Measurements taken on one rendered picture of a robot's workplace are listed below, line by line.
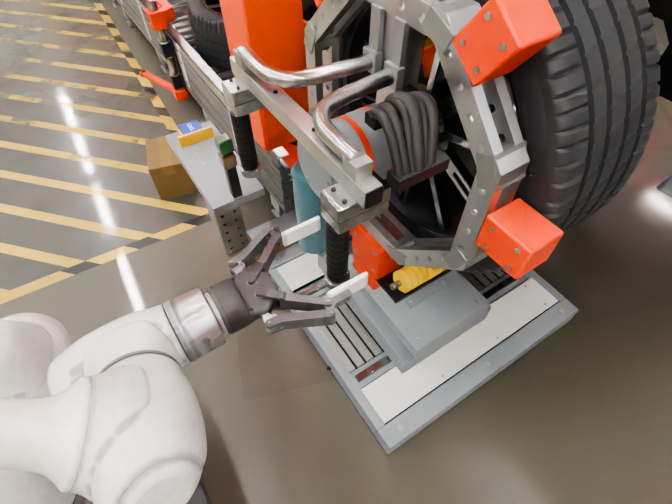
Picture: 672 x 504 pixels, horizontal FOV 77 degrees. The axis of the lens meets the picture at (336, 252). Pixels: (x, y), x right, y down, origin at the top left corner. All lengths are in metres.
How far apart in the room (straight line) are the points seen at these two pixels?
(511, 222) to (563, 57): 0.23
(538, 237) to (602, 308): 1.20
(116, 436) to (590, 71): 0.70
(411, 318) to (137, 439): 1.00
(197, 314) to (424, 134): 0.38
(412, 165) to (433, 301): 0.83
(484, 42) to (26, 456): 0.64
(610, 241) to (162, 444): 1.92
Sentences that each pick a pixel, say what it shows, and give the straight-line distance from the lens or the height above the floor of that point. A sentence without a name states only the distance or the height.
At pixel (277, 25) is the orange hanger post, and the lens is 1.21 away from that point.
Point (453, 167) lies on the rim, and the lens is 0.87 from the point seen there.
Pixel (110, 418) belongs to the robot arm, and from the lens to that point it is 0.45.
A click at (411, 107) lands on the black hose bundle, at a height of 1.04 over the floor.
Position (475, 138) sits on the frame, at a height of 0.99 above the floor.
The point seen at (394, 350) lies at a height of 0.17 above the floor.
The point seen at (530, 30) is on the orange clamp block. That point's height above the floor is 1.13.
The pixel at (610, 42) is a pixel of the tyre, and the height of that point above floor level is 1.08.
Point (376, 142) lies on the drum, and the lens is 0.76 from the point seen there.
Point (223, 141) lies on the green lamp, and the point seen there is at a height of 0.66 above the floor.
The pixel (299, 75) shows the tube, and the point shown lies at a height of 1.01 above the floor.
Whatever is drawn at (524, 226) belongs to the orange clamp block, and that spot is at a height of 0.88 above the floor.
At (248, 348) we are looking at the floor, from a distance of 1.53.
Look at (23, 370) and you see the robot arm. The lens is 0.95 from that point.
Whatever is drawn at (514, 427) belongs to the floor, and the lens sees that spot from 1.51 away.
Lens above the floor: 1.35
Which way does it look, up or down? 51 degrees down
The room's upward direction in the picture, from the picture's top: straight up
